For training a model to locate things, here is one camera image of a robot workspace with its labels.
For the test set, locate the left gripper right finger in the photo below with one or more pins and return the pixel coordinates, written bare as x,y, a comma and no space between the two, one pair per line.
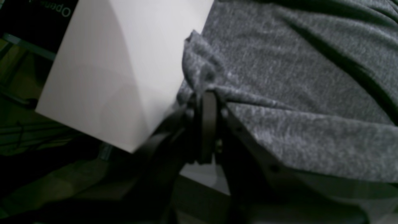
264,191

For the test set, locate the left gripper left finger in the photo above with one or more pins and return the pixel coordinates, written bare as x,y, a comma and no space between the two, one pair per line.
138,188

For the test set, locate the grey long-sleeve t-shirt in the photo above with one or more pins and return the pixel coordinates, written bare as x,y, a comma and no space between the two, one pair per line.
314,81

